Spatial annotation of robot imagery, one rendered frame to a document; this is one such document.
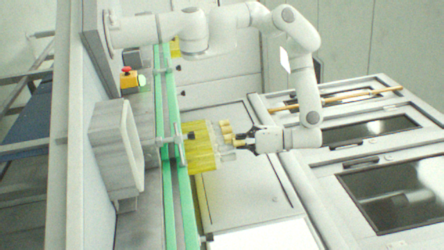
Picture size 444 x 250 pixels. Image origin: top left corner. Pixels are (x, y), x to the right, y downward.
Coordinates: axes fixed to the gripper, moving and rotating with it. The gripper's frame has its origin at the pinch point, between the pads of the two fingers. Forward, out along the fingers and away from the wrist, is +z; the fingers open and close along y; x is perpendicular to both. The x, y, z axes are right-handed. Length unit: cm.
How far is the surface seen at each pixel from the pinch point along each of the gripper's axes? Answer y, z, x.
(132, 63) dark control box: 17, 51, -44
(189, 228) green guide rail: 2.0, 11.8, 44.3
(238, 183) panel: -14.4, 1.8, 6.6
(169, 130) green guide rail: 11.7, 23.0, 9.6
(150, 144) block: 13.3, 26.5, 20.1
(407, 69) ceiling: -48, -118, -164
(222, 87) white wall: -246, 84, -587
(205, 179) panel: -14.2, 15.0, 3.7
